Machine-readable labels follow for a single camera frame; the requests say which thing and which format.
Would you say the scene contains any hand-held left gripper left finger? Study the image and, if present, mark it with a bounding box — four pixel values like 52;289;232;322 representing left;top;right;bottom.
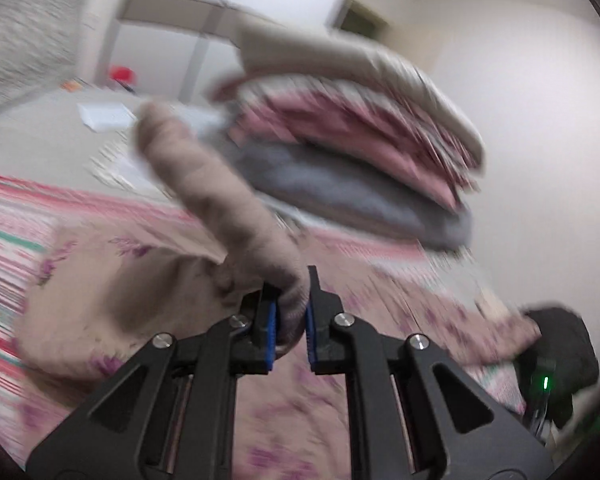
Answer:
26;281;282;480

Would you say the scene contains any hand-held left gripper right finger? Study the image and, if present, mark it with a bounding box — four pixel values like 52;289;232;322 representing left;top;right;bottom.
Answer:
305;265;554;480

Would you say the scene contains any beige floral garment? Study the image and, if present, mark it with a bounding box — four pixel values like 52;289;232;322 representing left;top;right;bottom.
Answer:
14;101;543;480

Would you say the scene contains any person's right hand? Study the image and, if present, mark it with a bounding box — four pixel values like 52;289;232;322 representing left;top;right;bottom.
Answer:
522;304;600;401

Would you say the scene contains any folded grey blanket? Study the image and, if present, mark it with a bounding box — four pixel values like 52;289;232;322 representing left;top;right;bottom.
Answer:
224;139;475;252

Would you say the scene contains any stack of folded blankets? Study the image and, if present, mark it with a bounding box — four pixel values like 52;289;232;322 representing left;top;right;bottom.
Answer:
212;74;481;212

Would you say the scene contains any patterned white cloth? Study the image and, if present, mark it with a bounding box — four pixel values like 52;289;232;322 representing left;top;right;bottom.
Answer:
89;139;157;192

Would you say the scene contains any striped pink bedsheet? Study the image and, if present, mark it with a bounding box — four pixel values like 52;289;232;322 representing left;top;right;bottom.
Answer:
0;170;528;461

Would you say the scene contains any white flat box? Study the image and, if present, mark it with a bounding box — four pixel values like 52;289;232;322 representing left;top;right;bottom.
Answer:
77;102;139;132

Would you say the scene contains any folded beige blanket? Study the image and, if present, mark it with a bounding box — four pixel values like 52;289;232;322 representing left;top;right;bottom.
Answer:
236;14;487;163

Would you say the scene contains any white wardrobe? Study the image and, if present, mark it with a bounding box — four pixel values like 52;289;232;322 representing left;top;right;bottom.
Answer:
94;0;358;107

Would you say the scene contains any grey curtain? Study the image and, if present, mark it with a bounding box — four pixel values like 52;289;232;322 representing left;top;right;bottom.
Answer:
0;0;90;122

